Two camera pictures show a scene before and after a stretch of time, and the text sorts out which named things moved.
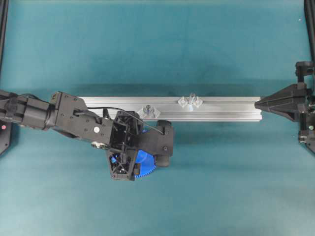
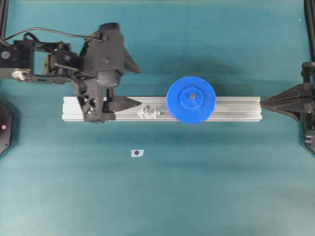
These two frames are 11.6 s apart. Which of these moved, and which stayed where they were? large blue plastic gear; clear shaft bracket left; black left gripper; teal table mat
Moved: large blue plastic gear; black left gripper
Stayed: clear shaft bracket left; teal table mat
